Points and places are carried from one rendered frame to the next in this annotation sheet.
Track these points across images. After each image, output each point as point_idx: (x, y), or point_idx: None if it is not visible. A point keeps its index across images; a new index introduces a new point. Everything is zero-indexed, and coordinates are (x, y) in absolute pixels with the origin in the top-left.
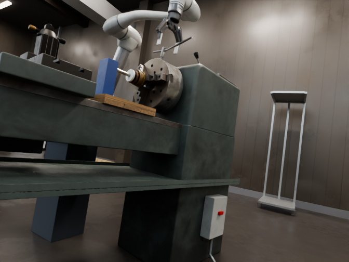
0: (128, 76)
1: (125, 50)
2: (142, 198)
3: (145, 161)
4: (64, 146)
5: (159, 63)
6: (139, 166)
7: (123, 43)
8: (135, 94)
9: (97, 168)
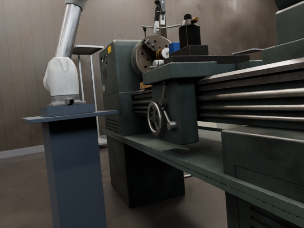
0: (167, 54)
1: (81, 10)
2: (147, 156)
3: (142, 125)
4: (91, 135)
5: (163, 40)
6: (136, 131)
7: (82, 3)
8: (141, 66)
9: (150, 140)
